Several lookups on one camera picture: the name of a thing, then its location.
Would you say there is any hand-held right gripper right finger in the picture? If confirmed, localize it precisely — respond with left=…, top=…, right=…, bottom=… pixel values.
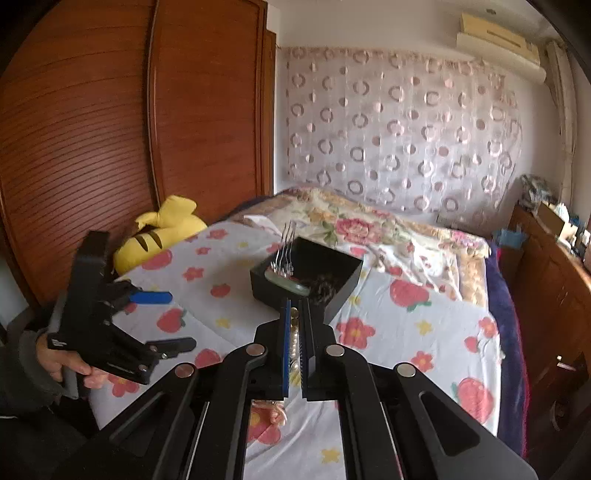
left=300, top=298, right=539, bottom=480

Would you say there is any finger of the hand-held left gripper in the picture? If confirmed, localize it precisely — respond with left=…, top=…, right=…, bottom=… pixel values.
left=111, top=281, right=174, bottom=315
left=145, top=337, right=198, bottom=361

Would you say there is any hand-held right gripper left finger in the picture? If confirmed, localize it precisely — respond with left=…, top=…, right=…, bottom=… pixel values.
left=53, top=298, right=293, bottom=480

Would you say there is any green jade bangle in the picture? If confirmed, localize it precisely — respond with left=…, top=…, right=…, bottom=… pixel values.
left=264, top=271, right=311, bottom=295

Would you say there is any black box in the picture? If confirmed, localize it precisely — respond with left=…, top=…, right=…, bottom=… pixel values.
left=250, top=236, right=365, bottom=326

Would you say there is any silver hair comb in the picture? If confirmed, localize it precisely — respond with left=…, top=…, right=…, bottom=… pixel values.
left=270, top=221, right=297, bottom=280

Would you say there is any person's left forearm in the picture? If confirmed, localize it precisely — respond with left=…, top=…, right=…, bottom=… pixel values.
left=0, top=322, right=66, bottom=418

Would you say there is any person's left hand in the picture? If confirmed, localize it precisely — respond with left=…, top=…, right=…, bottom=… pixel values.
left=37, top=330, right=110, bottom=391

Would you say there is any yellow plush toy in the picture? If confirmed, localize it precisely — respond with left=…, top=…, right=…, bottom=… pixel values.
left=114, top=194, right=208, bottom=277

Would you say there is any strawberry print bed sheet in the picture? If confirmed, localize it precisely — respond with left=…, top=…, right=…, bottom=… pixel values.
left=89, top=220, right=507, bottom=480

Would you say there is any floral quilt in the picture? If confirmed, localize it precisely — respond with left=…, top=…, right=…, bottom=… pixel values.
left=230, top=186, right=493, bottom=306

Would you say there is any brown wooden wardrobe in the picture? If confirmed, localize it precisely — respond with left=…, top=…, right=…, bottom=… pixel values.
left=0, top=0, right=278, bottom=320

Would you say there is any dark blue blanket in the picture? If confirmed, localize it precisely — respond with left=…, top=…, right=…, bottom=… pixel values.
left=484, top=239, right=530, bottom=459

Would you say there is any blue bag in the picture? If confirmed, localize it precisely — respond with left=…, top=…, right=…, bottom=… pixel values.
left=493, top=228, right=527, bottom=250

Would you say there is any circle pattern sheer curtain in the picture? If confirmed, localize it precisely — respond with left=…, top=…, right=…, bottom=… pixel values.
left=282, top=45, right=525, bottom=219

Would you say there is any brown wooden cabinet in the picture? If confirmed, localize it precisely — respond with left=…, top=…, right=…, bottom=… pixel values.
left=507, top=203, right=591, bottom=418

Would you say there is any cardboard box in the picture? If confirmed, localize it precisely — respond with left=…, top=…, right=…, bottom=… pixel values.
left=536, top=202, right=567, bottom=239

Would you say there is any patterned cloth pile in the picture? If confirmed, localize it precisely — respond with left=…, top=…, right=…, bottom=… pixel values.
left=519, top=174, right=557, bottom=214

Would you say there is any wall air conditioner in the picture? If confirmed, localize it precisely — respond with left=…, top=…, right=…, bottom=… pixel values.
left=455, top=12, right=547, bottom=85

